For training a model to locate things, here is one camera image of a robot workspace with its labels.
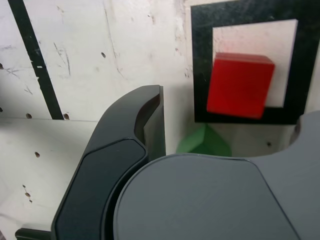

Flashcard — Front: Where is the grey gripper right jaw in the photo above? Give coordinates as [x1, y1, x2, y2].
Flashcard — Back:
[112, 111, 320, 240]

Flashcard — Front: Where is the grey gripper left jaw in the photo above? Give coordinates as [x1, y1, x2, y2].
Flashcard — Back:
[51, 84, 167, 240]

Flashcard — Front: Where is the green cube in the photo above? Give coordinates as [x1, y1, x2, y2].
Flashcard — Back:
[175, 123, 233, 158]

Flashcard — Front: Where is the red cube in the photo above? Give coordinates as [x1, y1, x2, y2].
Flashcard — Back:
[206, 52, 276, 120]

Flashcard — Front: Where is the black tape square outline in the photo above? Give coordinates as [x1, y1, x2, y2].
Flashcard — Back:
[190, 0, 320, 126]

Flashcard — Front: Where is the black keyboard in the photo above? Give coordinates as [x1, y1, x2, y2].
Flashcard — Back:
[14, 227, 53, 240]

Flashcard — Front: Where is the black tape strip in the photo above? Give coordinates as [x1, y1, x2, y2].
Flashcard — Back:
[7, 0, 65, 120]

